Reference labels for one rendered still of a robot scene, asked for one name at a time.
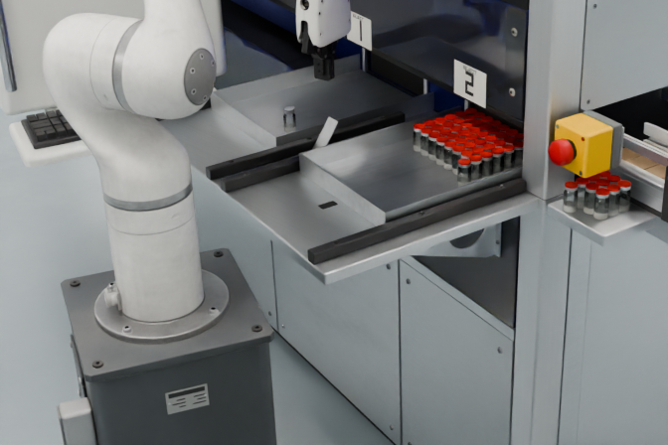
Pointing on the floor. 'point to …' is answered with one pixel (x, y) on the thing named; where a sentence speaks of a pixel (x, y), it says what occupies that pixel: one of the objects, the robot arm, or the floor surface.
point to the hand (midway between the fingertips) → (323, 67)
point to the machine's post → (546, 186)
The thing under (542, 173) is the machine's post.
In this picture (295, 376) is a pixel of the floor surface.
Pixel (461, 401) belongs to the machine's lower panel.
